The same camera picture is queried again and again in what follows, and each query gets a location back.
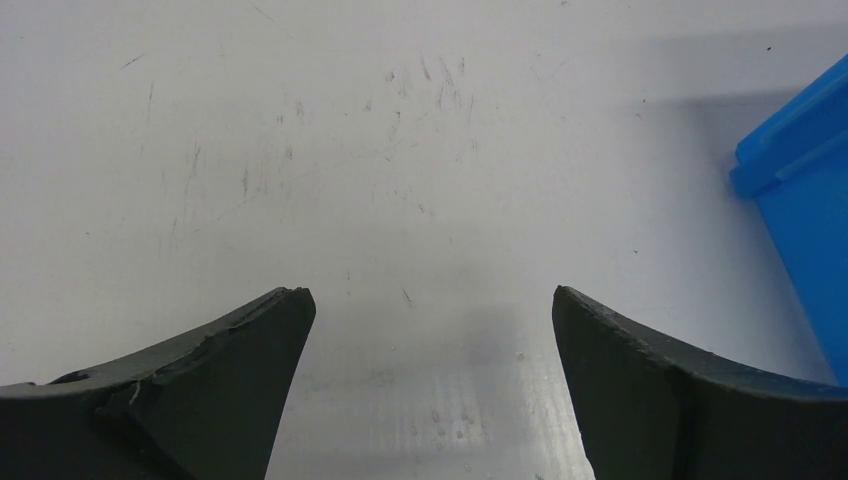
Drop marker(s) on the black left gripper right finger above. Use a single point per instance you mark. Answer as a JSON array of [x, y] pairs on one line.
[[650, 406]]

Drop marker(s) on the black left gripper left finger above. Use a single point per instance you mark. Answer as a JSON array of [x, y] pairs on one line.
[[205, 404]]

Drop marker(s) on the blue plastic bin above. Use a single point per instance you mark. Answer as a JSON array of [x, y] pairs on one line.
[[794, 166]]

